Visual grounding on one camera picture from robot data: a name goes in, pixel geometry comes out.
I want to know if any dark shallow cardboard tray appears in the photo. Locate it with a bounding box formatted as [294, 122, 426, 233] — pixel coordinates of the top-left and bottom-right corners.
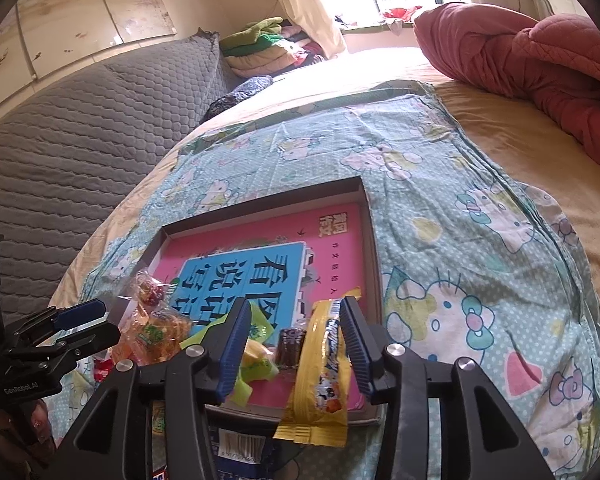
[112, 177, 381, 428]

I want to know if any person's left hand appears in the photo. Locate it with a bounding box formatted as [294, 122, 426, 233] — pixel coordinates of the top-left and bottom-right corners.
[0, 400, 55, 479]

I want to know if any grey quilted headboard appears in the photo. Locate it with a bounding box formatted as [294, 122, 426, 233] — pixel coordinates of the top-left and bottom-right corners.
[0, 30, 238, 322]

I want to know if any dark round candy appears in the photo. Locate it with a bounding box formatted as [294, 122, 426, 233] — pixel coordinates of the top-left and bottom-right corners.
[275, 327, 306, 368]

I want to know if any clear yellow cake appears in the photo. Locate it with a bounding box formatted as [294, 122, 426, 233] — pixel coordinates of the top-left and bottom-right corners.
[111, 304, 193, 366]

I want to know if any red quilted comforter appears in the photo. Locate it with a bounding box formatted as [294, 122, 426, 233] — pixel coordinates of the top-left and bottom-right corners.
[414, 3, 600, 165]

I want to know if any yellow snack packet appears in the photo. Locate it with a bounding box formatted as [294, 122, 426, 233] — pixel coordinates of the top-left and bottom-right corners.
[274, 298, 352, 448]

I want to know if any Snickers bar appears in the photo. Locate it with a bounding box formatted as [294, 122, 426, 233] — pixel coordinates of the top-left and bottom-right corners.
[152, 467, 169, 480]

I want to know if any stack of folded clothes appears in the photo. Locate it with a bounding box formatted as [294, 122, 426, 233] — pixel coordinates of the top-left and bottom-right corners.
[220, 16, 327, 79]

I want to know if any cream curtain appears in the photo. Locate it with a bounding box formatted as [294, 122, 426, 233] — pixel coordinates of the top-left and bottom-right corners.
[278, 0, 348, 58]

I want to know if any Hello Kitty teal blanket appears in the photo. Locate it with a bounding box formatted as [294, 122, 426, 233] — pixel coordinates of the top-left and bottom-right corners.
[54, 80, 600, 479]

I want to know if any clear red candy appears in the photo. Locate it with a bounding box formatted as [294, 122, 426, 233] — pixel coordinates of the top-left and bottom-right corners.
[130, 269, 174, 312]

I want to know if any blue cookie packet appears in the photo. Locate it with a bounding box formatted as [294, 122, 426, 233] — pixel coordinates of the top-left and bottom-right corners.
[209, 426, 275, 480]

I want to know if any green snack packet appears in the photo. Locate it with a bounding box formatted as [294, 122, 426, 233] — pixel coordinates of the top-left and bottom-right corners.
[180, 298, 277, 406]

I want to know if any dark patterned pillow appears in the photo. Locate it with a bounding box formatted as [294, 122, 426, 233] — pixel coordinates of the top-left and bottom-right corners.
[200, 75, 273, 122]

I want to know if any red cartoon snack packet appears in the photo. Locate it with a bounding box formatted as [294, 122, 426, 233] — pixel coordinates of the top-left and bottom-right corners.
[93, 358, 114, 384]

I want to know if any pink and blue book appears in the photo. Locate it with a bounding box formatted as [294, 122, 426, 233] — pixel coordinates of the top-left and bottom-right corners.
[151, 201, 368, 413]

